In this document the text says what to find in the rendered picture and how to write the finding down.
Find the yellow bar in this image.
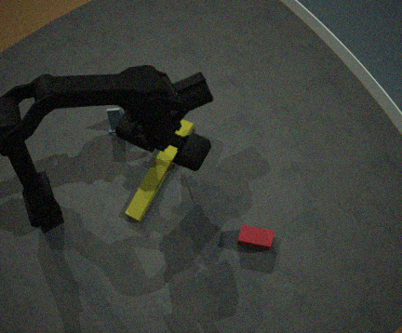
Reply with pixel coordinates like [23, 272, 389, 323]
[126, 119, 194, 222]

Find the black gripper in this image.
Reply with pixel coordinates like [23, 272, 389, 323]
[115, 112, 211, 171]

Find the red rectangular block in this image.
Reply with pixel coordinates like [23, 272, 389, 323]
[237, 224, 275, 250]

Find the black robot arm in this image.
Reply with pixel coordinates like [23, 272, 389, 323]
[0, 65, 213, 233]

